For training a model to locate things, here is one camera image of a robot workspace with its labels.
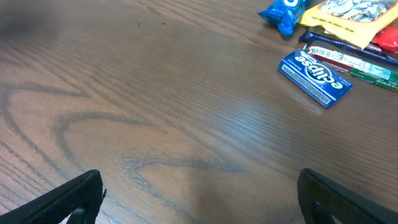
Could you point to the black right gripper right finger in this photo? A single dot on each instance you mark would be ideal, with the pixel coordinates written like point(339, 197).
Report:
point(323, 200)

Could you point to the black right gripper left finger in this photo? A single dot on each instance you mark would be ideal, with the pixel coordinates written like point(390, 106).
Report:
point(79, 200)

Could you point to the red snack bag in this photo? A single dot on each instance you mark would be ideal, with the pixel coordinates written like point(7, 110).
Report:
point(387, 39)

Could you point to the yellow sunflower seed bag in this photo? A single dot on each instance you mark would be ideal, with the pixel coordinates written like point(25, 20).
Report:
point(354, 21)

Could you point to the blue Oreo cookie pack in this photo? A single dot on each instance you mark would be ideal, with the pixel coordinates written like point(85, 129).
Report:
point(285, 14)

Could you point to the blue Eclipse gum pack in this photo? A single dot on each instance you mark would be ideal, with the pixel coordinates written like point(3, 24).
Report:
point(317, 80)

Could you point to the green and white candy bar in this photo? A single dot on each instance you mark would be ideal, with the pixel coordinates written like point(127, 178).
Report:
point(369, 72)

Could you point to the dark blue candy bar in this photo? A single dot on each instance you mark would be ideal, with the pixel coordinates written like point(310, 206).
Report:
point(371, 51)

